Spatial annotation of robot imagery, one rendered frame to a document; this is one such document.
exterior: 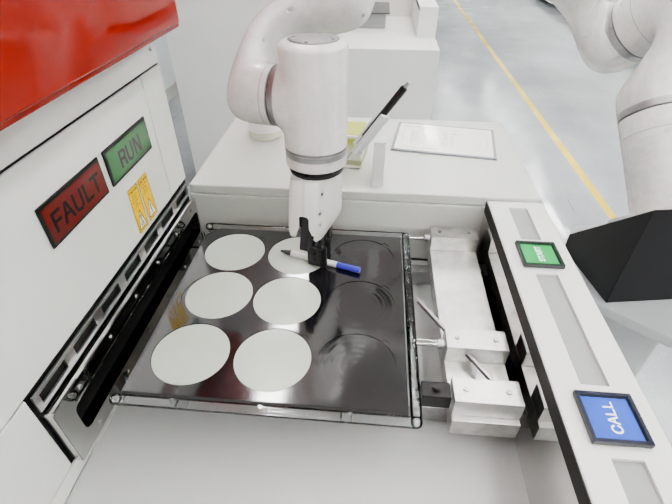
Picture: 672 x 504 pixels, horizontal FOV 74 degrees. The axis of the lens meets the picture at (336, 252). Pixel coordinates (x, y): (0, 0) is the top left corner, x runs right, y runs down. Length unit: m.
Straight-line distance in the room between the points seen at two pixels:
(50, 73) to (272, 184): 0.44
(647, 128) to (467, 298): 0.42
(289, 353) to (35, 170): 0.35
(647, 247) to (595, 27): 0.41
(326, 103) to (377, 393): 0.35
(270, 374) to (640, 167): 0.69
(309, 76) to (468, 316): 0.40
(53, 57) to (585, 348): 0.62
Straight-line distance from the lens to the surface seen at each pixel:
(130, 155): 0.67
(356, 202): 0.79
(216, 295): 0.69
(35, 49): 0.47
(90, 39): 0.53
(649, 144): 0.92
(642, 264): 0.87
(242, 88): 0.59
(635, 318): 0.90
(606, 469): 0.51
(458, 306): 0.70
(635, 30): 1.00
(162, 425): 0.67
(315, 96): 0.55
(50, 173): 0.55
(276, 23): 0.64
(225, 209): 0.85
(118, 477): 0.65
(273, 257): 0.74
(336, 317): 0.64
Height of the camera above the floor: 1.36
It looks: 38 degrees down
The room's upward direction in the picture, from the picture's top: straight up
